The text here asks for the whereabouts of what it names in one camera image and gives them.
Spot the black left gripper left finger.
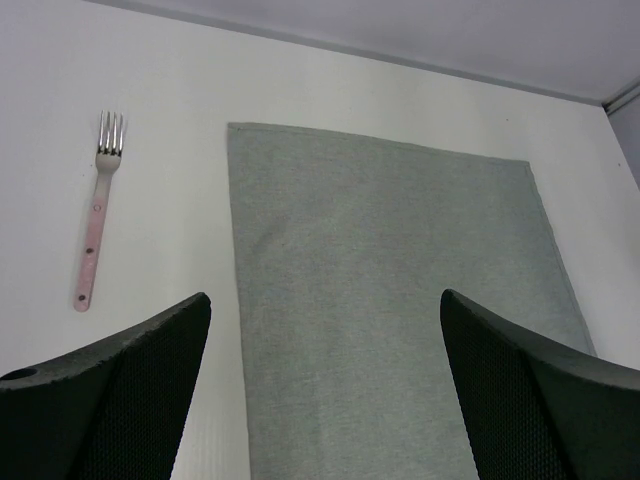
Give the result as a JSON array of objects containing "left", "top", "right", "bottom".
[{"left": 1, "top": 293, "right": 211, "bottom": 479}]

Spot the grey cloth napkin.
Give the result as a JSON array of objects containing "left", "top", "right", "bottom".
[{"left": 227, "top": 123, "right": 593, "bottom": 479}]

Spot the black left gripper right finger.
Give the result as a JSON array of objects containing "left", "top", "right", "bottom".
[{"left": 440, "top": 289, "right": 639, "bottom": 479}]

